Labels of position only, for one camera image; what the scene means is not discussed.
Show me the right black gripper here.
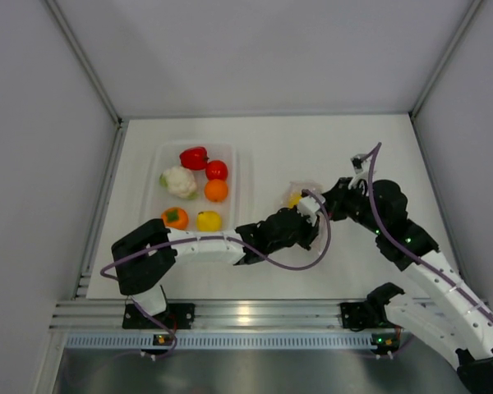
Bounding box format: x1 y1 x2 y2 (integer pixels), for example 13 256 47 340
320 176 386 235

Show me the small yellow fake fruit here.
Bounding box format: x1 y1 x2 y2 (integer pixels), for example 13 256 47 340
287 192 302 208

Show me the clear zip top bag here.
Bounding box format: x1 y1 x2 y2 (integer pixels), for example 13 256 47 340
275 180 327 255

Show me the fake yellow lemon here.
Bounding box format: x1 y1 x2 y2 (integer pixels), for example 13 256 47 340
196 210 222 232

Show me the fake orange fruit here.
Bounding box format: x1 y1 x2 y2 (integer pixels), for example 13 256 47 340
204 179 228 203

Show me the fake red tomato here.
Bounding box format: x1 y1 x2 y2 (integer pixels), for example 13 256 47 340
205 160 228 181

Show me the fake orange bell pepper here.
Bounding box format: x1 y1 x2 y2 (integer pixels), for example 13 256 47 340
161 207 189 230

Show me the fake red bell pepper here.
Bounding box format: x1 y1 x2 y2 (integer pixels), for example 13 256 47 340
179 146 209 171

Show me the fake white cauliflower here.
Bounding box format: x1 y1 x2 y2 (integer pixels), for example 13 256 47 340
159 166 197 199

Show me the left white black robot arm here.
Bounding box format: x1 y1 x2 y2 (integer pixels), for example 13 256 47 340
111 207 320 328

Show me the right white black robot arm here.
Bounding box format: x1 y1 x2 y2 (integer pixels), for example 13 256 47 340
322 178 493 393

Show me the white plastic basket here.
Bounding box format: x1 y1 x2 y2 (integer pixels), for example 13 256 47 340
140 140 238 231

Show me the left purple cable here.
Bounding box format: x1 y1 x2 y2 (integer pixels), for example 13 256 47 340
100 188 333 282

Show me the purple cable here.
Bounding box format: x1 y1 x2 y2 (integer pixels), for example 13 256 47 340
359 142 493 341
100 188 333 282

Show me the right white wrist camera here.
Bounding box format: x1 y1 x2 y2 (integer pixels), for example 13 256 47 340
348 153 371 189

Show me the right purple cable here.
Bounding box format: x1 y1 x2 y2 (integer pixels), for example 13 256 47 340
359 142 493 341

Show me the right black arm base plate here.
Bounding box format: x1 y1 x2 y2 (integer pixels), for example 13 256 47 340
339 301 379 332

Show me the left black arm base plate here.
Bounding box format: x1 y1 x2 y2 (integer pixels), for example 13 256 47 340
122 303 196 330

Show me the aluminium mounting rail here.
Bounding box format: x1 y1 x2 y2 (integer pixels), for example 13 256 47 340
49 300 343 332

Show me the white slotted cable duct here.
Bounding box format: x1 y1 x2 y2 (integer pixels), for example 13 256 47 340
66 332 398 350

